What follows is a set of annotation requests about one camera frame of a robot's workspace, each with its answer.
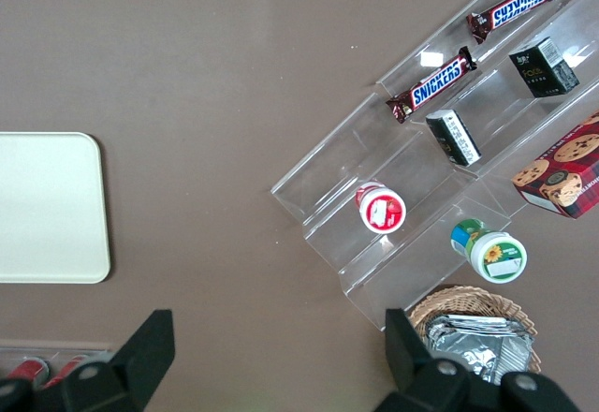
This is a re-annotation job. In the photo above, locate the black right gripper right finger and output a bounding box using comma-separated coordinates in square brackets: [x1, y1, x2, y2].
[373, 307, 577, 412]

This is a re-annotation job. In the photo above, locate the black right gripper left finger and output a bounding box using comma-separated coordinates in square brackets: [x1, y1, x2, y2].
[0, 308, 176, 412]

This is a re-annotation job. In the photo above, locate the light wicker basket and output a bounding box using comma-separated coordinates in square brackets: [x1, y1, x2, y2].
[405, 284, 543, 375]

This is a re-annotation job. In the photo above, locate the cream rectangular plastic tray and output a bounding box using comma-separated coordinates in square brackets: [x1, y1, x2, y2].
[0, 131, 111, 285]

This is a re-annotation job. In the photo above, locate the silver foil packet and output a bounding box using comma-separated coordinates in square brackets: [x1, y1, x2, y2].
[423, 320, 536, 388]
[437, 313, 511, 329]

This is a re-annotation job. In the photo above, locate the clear acrylic bottle rack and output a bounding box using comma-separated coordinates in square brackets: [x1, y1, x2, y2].
[0, 338, 116, 388]

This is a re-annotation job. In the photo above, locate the green lid sunflower jar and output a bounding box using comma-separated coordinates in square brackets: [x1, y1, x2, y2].
[450, 218, 529, 286]

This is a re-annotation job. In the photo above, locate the red lid white jar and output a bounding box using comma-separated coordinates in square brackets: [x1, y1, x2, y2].
[354, 179, 407, 235]

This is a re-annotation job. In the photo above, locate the clear acrylic stepped display stand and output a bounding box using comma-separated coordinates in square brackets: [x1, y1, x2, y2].
[270, 0, 599, 331]

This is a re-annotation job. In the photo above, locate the small black carton box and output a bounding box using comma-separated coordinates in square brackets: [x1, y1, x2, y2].
[508, 37, 581, 99]
[425, 108, 483, 168]

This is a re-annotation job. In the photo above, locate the red tartan cookie box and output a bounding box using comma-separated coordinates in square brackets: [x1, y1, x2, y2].
[511, 110, 599, 220]

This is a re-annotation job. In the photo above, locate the Snickers chocolate bar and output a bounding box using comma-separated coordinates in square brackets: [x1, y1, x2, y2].
[465, 0, 571, 46]
[385, 45, 478, 125]

